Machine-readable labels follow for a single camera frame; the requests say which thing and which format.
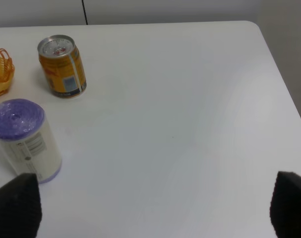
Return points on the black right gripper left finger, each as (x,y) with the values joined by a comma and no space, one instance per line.
(20,207)

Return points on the gold energy drink can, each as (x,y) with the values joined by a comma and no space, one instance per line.
(62,66)

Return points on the orange woven basket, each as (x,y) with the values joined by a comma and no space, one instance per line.
(7,70)

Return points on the purple trash bag roll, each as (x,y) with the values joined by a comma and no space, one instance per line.
(27,141)

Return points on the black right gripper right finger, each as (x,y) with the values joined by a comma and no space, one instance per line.
(285,207)

